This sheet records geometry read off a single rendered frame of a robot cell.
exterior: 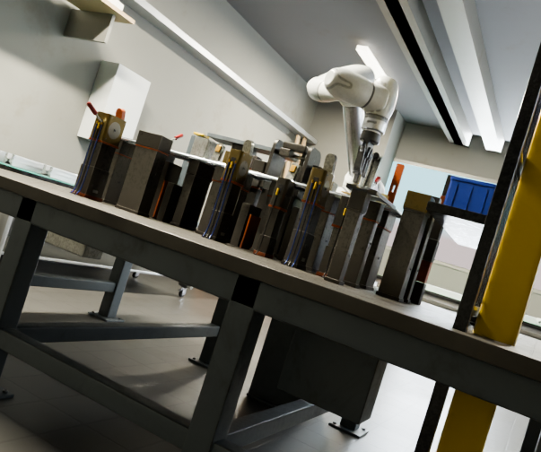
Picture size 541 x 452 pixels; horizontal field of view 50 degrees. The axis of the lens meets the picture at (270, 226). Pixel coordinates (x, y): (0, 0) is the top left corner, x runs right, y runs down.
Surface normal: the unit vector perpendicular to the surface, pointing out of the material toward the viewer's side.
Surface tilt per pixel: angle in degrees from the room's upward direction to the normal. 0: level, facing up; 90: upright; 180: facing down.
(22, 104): 90
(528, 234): 90
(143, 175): 90
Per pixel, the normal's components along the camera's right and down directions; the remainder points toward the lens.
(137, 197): -0.40, -0.14
